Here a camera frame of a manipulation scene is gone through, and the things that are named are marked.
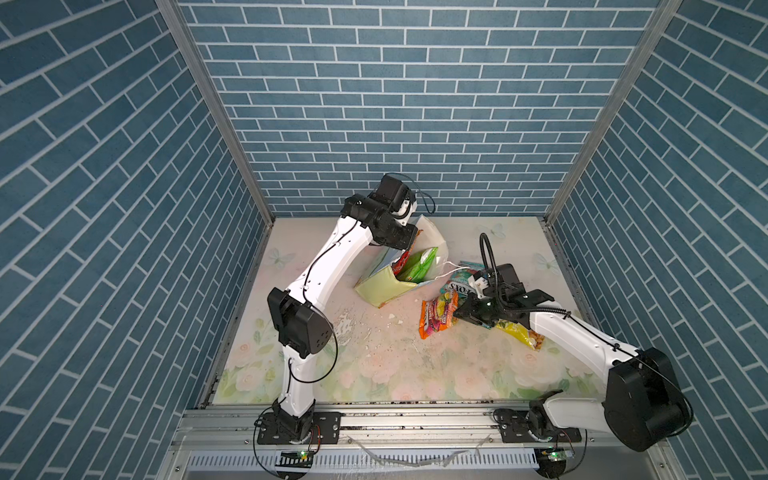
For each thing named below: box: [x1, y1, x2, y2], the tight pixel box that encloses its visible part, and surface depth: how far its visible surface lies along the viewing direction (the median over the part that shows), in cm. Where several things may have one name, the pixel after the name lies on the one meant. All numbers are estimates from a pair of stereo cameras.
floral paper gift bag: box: [354, 216, 449, 308], surface depth 88 cm
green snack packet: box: [400, 247, 438, 284], surface depth 90 cm
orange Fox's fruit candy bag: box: [418, 290, 459, 340], surface depth 88 cm
